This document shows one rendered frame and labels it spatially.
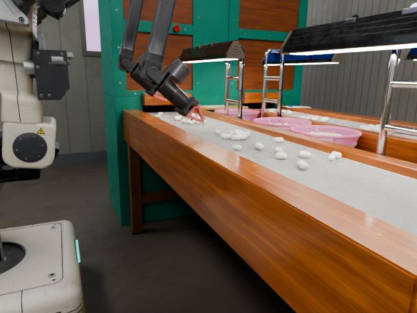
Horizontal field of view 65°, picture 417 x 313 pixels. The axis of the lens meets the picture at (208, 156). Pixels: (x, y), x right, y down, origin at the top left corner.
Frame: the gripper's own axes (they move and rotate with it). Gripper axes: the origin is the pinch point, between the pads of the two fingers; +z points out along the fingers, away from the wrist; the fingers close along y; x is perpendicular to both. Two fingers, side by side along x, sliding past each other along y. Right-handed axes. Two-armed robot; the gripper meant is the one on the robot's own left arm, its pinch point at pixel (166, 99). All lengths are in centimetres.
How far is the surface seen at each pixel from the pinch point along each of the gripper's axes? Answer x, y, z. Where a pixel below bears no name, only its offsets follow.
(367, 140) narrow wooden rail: -30, -64, 55
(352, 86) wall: -121, 59, 140
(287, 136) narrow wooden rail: -11, -57, 28
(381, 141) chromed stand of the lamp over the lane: -18, -91, 30
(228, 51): -26.5, -31.0, -0.7
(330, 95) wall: -114, 84, 146
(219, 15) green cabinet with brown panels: -69, 48, 8
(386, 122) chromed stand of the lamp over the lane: -23, -91, 27
